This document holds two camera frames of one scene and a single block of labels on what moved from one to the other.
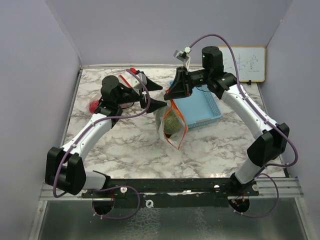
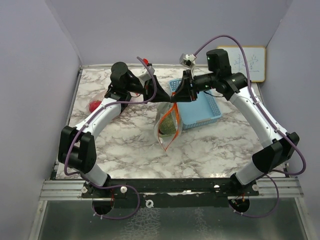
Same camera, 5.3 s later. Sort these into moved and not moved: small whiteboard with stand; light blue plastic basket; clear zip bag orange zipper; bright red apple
Moved: clear zip bag orange zipper
Not moved: light blue plastic basket; small whiteboard with stand; bright red apple
